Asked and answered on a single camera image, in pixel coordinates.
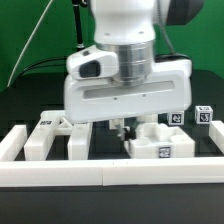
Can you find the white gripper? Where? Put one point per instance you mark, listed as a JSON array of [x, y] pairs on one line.
[[90, 95]]

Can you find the white chair seat part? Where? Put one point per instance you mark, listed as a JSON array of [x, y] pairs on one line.
[[158, 141]]

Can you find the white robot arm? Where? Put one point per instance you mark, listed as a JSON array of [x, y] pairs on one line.
[[118, 77]]

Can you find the white U-shaped obstacle fence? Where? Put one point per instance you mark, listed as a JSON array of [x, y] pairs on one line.
[[112, 172]]

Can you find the white chair backrest frame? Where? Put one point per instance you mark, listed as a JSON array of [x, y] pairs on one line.
[[54, 124]]

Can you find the black camera pole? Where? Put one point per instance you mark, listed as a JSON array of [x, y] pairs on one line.
[[77, 4]]

